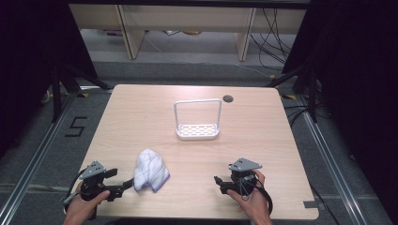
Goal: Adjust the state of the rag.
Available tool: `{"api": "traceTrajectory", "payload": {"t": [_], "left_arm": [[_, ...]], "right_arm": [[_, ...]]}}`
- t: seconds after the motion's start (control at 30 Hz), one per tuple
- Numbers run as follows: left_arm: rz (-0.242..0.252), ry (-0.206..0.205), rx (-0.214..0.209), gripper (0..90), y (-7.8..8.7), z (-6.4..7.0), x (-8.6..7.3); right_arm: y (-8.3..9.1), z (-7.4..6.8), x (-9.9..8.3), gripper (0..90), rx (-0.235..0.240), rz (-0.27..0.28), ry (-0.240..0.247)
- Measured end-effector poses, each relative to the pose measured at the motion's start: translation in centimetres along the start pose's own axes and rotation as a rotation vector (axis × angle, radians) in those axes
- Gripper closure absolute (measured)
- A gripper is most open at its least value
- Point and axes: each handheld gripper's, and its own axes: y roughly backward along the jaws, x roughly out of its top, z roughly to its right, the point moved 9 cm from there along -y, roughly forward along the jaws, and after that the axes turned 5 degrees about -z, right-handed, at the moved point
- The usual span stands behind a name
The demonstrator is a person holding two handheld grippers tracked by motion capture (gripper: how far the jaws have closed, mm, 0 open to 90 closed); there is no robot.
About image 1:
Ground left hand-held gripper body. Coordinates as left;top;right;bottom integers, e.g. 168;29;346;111
79;160;111;202

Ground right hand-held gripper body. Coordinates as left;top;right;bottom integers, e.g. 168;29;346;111
228;157;263;197

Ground white checked towel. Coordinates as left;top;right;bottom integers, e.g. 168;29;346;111
132;148;171;193

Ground white towel rack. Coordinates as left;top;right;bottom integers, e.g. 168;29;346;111
173;98;223;142

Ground person's right hand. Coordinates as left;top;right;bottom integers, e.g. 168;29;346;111
226;168;273;225

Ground person's left hand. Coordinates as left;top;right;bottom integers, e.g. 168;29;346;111
62;182;111;225

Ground black metal stand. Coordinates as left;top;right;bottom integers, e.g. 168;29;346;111
51;62;112;124
266;65;318;124

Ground black curtain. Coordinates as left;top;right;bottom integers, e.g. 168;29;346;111
283;0;398;219
0;0;98;158

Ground beige wooden desk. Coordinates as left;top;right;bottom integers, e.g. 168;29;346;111
69;3;308;62

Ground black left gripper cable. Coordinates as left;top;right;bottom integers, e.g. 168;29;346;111
65;168;90;203

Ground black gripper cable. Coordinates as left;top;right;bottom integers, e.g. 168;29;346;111
248;177;274;217
65;168;90;203

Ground grey cable connector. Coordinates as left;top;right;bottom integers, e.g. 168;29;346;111
60;190;79;206

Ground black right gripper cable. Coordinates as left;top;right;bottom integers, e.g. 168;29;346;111
248;177;274;217

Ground aluminium floor rail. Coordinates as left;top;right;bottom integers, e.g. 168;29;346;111
297;95;376;225
0;90;79;225

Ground black floor cable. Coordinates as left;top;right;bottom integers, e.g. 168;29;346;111
309;184;341;225

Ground white floor cable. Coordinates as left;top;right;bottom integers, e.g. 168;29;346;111
233;62;276;79

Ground black cable bundle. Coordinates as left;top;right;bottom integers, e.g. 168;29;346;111
250;7;297;70

